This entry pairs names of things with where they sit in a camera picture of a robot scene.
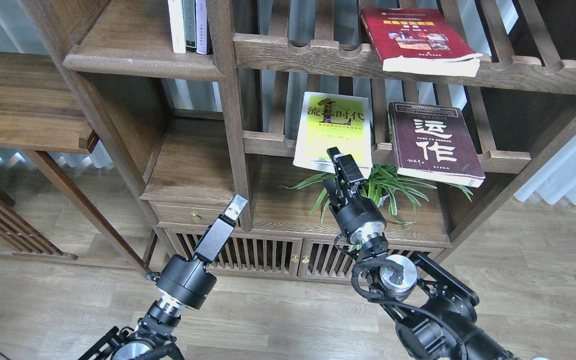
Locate dark brown book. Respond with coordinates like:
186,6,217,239
388,101,486,188

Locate dark green upright book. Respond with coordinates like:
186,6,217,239
181,0,197,53

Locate yellow green book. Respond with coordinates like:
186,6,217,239
293,91,373,178

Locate white upright book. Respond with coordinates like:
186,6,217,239
167,0,186,54

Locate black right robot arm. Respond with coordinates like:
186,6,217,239
324,146,515,360

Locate wooden side table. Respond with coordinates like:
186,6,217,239
0,52,157,273

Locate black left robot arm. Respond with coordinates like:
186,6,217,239
80,194,248,360

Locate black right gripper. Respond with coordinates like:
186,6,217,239
324,146,387,244

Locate dark wooden bookshelf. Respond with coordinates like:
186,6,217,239
21,0,576,281

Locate red book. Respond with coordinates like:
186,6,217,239
360,7,482,78

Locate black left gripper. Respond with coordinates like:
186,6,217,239
145,194,249,310

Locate green spider plant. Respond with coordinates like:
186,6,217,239
282,164,474,251

